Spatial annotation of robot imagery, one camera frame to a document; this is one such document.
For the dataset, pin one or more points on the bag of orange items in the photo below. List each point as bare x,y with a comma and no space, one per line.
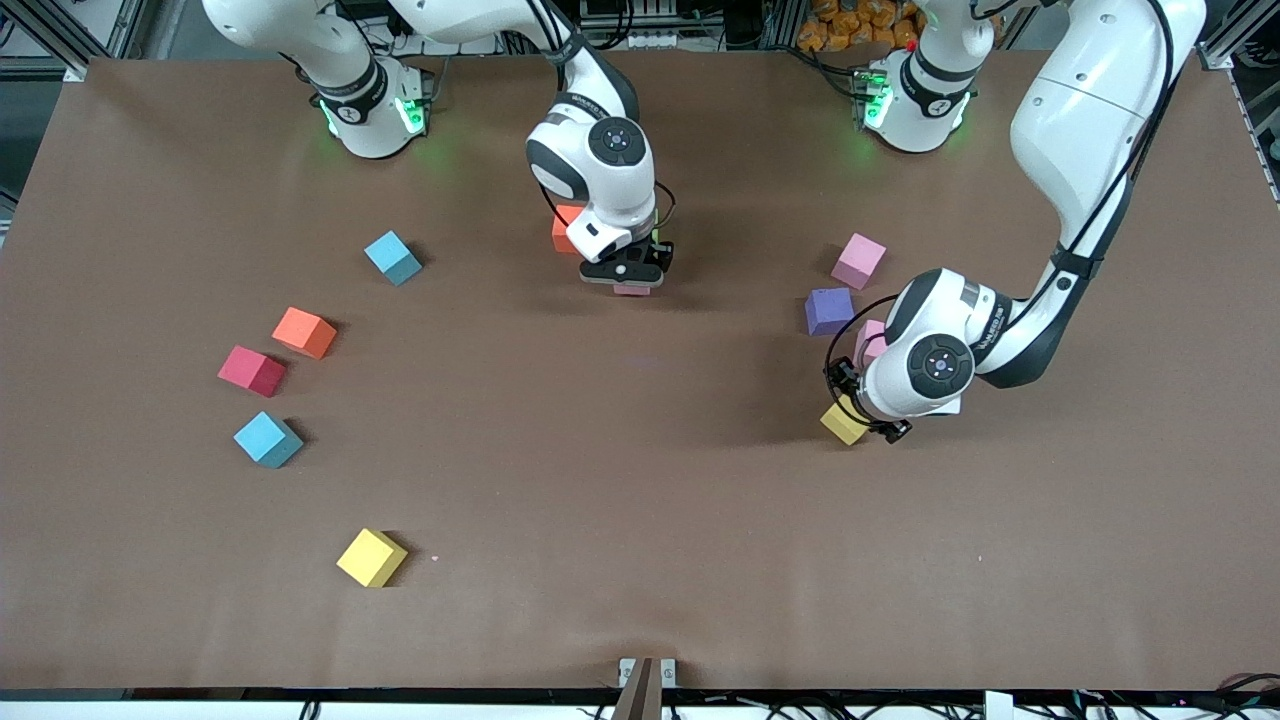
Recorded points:
860,25

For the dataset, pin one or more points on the yellow foam cube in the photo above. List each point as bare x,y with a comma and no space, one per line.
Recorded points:
370,557
843,425

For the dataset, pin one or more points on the orange foam cube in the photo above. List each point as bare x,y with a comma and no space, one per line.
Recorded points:
560,235
303,332

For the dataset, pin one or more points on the metal bracket with brown post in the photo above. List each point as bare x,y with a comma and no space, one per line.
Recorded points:
647,690

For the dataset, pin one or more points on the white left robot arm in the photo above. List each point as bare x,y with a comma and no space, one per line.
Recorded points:
1080,110

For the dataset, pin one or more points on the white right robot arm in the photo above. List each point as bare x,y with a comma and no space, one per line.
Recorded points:
620,195

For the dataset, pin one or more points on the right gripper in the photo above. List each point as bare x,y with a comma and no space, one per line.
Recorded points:
666,257

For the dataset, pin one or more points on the pink foam cube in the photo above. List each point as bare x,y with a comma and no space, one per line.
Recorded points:
868,340
632,291
858,260

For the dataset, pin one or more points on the crimson foam cube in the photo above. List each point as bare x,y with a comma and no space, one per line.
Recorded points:
250,370

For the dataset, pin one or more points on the purple foam cube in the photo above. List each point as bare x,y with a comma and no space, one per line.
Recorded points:
829,311

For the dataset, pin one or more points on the small white box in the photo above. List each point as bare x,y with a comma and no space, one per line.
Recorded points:
998,706

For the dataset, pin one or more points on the aluminium frame profile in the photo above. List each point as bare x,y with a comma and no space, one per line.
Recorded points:
1240,33
40,30

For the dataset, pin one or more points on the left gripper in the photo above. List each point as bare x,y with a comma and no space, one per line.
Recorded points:
846,381

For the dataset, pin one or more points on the blue foam cube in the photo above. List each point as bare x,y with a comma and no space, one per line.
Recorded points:
265,438
395,258

